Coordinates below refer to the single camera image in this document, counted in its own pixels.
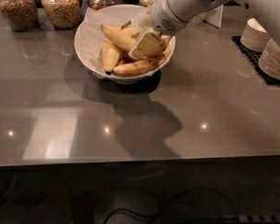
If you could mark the black power strip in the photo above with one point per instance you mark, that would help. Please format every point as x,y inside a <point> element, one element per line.
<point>251,219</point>

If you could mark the yellow banana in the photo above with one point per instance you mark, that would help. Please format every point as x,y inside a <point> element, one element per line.
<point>124,42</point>
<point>127,29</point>
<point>110,56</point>
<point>140,67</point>

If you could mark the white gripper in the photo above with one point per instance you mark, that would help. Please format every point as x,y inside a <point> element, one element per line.
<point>162,15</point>

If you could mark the paper bowl stack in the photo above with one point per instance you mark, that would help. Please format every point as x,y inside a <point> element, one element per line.
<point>254,36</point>
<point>269,61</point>

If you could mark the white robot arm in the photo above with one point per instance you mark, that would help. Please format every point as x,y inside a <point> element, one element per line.
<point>267,12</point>

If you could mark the front paper bowl stack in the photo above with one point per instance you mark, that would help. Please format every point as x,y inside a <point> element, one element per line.
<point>269,61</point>

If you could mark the white sign stand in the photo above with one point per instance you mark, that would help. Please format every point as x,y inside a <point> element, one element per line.
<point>214,17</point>

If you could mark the far left grain jar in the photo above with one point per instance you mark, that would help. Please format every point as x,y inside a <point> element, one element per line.
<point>20,15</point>

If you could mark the white paper bowl liner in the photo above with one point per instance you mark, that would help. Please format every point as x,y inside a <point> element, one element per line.
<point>90,39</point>

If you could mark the black rubber mat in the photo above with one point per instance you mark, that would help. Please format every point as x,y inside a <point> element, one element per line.
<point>253,57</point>

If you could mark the rear paper bowl stack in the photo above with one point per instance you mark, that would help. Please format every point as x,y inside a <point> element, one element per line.
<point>254,36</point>

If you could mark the white bowl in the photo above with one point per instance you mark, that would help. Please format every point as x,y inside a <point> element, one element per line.
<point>98,19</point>

